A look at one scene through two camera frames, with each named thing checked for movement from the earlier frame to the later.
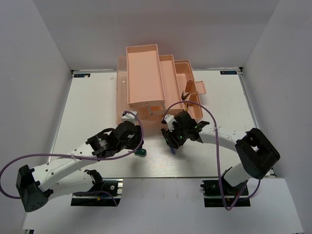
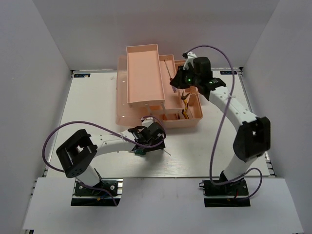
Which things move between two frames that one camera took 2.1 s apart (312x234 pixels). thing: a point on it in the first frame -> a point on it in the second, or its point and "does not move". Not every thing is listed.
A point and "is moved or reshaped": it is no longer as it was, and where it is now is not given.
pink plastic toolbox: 154,86 does not move
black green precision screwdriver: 165,136 is moved or reshaped
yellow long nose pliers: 183,98 does not move
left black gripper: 137,139 -> 162,145
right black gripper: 174,142 -> 178,81
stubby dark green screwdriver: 142,152 does not move
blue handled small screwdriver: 173,151 -> 173,87
